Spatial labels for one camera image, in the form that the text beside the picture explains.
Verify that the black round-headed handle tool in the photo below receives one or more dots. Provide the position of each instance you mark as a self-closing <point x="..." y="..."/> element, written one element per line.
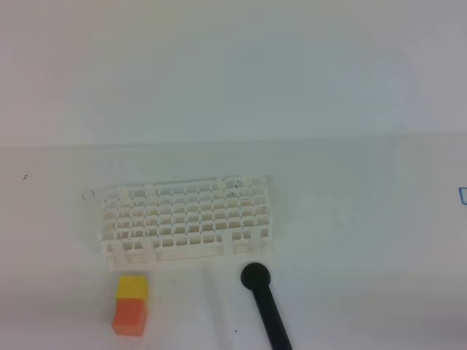
<point x="257" y="278"/>

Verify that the white test tube rack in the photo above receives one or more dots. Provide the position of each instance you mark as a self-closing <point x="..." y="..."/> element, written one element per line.
<point x="144" y="224"/>

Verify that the yellow cube block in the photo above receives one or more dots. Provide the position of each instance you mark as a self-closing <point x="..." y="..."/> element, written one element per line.
<point x="133" y="287"/>

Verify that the orange cube block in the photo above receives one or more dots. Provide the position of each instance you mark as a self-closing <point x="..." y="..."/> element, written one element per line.
<point x="130" y="317"/>

